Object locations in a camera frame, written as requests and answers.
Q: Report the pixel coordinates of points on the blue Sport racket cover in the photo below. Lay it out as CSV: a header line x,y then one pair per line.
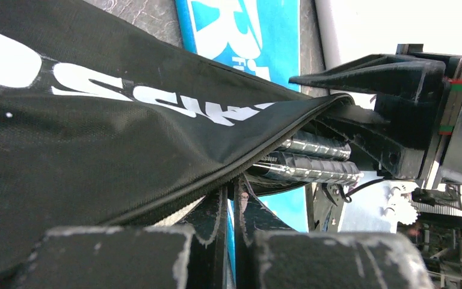
x,y
261,38

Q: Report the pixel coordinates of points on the black Crossway racket cover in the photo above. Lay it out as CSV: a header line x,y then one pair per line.
x,y
102,124

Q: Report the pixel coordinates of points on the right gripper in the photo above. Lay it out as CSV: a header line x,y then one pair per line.
x,y
415,130

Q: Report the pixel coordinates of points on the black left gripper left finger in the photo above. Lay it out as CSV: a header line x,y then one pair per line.
x,y
189,254

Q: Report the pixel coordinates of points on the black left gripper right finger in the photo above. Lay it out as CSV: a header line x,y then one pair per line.
x,y
270,254

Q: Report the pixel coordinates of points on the white racket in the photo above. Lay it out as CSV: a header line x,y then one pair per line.
x,y
288,167
312,145

